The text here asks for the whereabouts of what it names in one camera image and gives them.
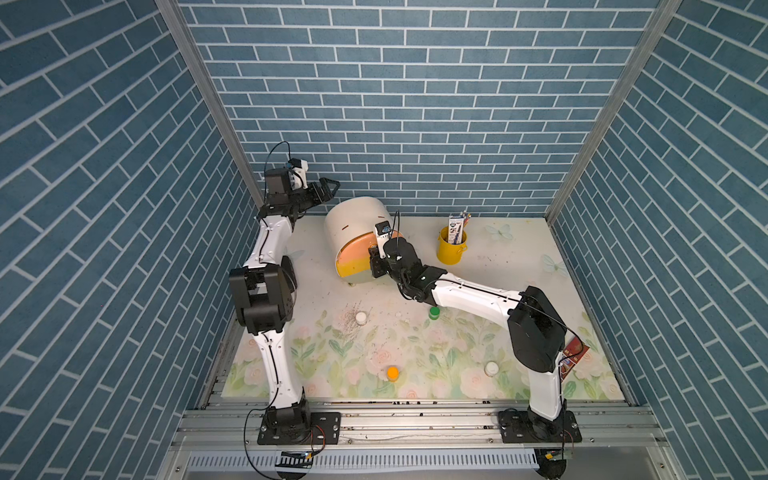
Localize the orange top drawer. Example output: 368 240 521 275
337 231 378 264

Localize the orange paint can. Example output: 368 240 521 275
386 366 400 382

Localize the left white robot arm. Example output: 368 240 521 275
229 158 340 411

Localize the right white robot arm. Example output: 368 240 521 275
368 237 567 422

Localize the yellow middle drawer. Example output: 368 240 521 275
336 258 372 278

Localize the white round drawer cabinet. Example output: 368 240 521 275
325 197 392 269

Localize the yellow metal bucket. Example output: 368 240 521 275
436 227 468 265

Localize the blue white pencil box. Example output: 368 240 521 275
446 215 464 245

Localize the red card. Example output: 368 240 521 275
558 337 590 380

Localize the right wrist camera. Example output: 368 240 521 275
374 221 392 243

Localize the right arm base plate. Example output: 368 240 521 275
497 408 582 443

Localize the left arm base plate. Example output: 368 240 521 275
257 408 341 446

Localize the aluminium mounting rail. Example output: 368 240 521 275
171 401 668 451

